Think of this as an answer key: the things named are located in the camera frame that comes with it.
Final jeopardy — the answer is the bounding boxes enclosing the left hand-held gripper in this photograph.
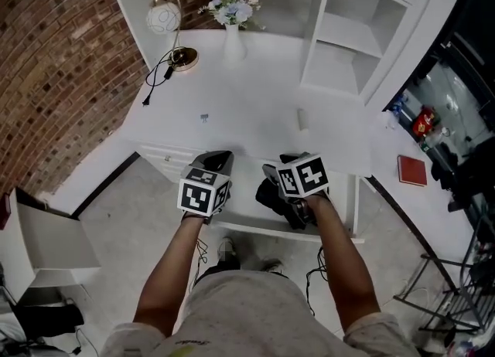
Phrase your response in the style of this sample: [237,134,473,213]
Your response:
[176,150,235,226]

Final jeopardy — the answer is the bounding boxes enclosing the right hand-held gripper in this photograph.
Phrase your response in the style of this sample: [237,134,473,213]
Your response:
[262,151,330,199]

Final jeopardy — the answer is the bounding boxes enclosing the white drawer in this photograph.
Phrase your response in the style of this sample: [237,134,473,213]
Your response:
[210,152,367,244]

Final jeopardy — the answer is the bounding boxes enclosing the person's right forearm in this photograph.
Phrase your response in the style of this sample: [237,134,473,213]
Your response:
[307,192,382,335]

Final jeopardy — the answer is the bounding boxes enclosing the person's left forearm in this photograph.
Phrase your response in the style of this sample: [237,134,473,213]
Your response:
[133,214,210,337]

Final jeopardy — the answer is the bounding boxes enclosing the white side drawer cabinet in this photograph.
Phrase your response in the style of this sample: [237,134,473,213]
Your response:
[135,141,217,185]

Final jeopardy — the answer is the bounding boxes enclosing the white plastic shelf unit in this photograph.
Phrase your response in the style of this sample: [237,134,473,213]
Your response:
[98,0,446,107]

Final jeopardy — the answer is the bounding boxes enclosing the globe desk lamp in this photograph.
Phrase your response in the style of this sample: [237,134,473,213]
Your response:
[145,0,200,73]

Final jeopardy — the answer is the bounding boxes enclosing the person's grey sneaker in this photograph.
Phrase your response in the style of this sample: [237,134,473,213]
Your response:
[218,237,237,262]
[262,258,285,274]

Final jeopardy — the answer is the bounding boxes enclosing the red book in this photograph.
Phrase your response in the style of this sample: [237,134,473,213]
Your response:
[397,154,428,187]

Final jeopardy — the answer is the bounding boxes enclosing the person's black trousers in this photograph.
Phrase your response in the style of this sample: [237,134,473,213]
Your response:
[200,258,291,283]

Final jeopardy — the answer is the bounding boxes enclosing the white vase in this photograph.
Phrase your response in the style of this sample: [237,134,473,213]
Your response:
[223,22,248,63]

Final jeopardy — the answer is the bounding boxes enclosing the clear plastic bottle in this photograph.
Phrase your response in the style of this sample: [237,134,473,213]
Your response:
[419,131,442,151]

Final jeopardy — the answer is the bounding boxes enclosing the red jar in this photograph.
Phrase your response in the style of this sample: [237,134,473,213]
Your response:
[411,106,436,136]

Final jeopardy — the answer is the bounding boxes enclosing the person's light speckled shirt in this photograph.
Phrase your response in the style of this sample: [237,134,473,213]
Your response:
[100,270,418,357]

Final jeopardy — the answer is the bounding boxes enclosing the black garment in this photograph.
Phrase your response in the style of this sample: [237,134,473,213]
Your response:
[431,142,495,213]

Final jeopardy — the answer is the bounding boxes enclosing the pastel flower bouquet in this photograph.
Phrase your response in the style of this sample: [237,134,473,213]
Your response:
[197,0,267,32]

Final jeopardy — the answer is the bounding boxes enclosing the white low cabinet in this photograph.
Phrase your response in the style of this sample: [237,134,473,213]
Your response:
[7,189,102,298]

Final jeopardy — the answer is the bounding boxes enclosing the metal drying rack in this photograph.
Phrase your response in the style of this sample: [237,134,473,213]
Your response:
[394,208,495,333]

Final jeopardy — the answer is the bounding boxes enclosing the black bag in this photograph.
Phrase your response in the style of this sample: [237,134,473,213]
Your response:
[11,297,85,339]

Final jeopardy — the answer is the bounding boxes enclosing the black lamp cable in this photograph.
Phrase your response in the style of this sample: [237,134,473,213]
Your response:
[142,48,183,108]

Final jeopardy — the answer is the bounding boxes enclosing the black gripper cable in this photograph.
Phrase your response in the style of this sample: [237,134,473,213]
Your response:
[305,245,329,316]

